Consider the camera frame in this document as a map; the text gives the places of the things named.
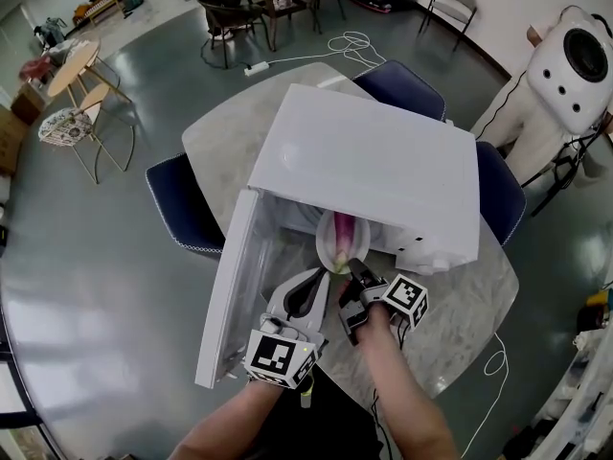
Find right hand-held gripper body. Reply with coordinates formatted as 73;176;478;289
338;274;429;347

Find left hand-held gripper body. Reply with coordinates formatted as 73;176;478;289
243;304;329;391

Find purple eggplant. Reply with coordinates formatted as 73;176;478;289
332;212;360;275

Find white plate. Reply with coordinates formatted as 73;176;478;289
315;208;373;275

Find white microwave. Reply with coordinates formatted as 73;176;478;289
193;82;482;391

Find person's right forearm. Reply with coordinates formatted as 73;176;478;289
356;302;461;460

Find person's left forearm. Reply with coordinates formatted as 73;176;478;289
167;379;296;460

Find person's right shoe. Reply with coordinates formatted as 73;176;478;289
297;375;315;409

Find person's black clothing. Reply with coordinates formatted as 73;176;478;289
261;369;387;460

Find dark blue padded chair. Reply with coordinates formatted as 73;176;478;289
352;58;447;123
145;152;227;257
475;140;528;249

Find floral cushioned chair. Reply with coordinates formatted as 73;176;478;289
37;82;138;185

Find grey folding chair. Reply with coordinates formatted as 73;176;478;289
419;0;479;50

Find round wooden table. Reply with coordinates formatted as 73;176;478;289
46;31;121;114

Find flat cardboard sheets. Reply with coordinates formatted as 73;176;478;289
0;105;28;177

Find brown cardboard box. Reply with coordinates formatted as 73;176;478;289
10;80;48;127

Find pink chair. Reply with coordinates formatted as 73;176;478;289
18;57;54;83

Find yellow cushioned wooden sofa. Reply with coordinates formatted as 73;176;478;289
71;0;124;26

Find white floor cable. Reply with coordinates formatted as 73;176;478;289
462;332;509;459

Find coiled white cable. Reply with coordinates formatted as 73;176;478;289
265;30;387;67

